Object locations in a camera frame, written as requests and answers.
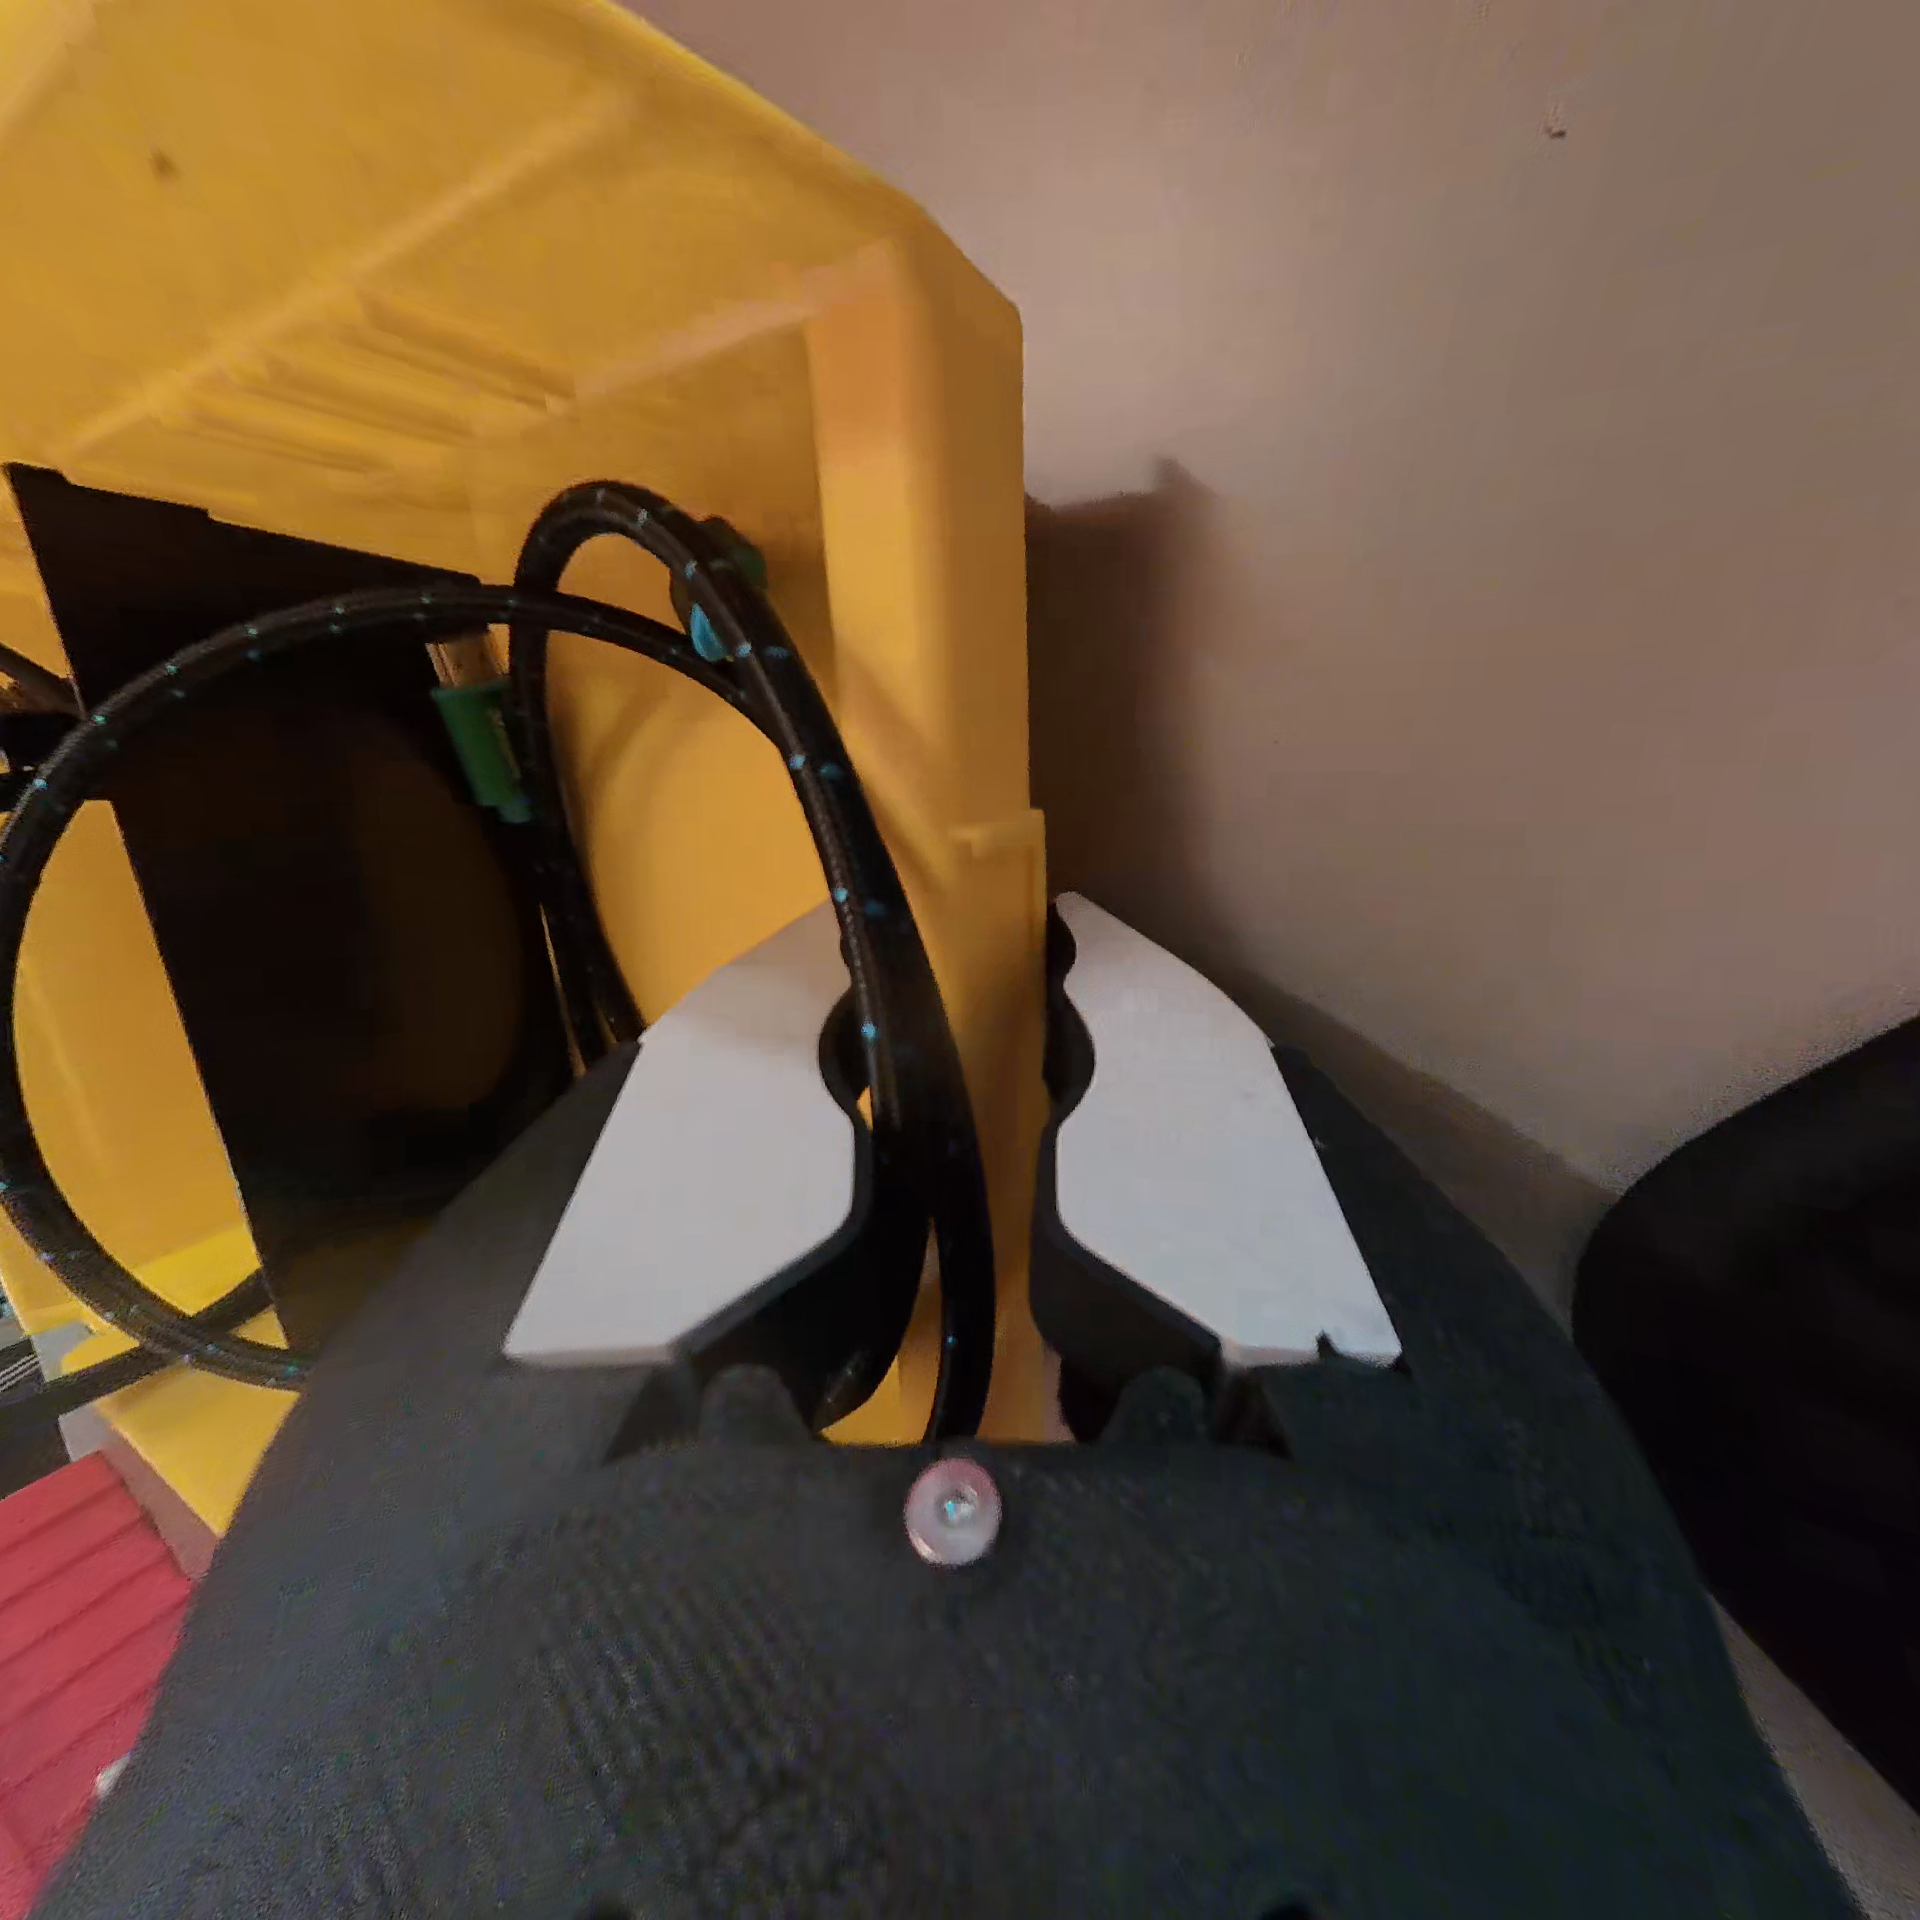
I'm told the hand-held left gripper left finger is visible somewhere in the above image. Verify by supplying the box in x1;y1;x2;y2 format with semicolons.
503;899;879;1369

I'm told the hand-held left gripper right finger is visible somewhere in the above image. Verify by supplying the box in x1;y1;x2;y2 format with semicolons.
1031;891;1406;1374

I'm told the green plug braided hdmi cable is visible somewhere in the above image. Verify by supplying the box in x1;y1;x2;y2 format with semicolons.
0;479;998;1448

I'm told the red plastic bin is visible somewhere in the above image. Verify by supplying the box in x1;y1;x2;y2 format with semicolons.
0;1463;201;1880

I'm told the yellow plastic bin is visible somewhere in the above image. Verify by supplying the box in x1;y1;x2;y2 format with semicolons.
0;0;1052;1538

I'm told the black bin divider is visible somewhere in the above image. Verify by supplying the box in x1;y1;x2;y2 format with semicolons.
6;461;572;1353

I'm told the black chair armrest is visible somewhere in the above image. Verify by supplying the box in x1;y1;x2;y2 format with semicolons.
1573;1019;1920;1816

